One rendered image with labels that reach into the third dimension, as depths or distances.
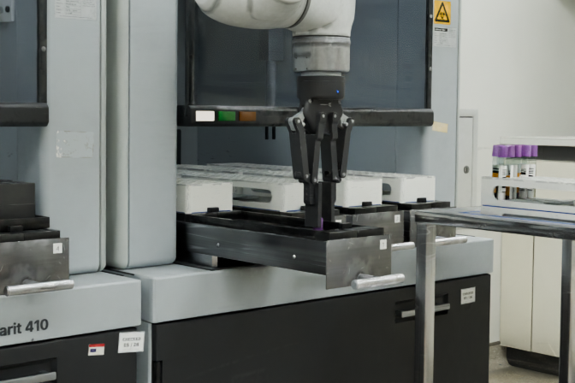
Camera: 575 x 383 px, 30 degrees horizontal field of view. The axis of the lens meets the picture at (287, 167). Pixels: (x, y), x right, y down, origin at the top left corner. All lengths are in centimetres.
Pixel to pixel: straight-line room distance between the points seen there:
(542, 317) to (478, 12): 117
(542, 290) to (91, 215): 274
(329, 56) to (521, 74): 273
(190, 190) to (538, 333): 260
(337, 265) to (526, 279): 272
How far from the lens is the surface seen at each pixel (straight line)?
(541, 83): 444
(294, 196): 185
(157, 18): 174
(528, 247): 420
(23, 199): 160
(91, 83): 167
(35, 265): 153
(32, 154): 165
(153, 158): 173
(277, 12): 154
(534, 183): 177
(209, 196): 182
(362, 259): 157
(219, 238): 170
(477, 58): 412
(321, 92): 164
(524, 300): 424
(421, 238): 186
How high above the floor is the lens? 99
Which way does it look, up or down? 3 degrees down
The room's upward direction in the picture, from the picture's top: 1 degrees clockwise
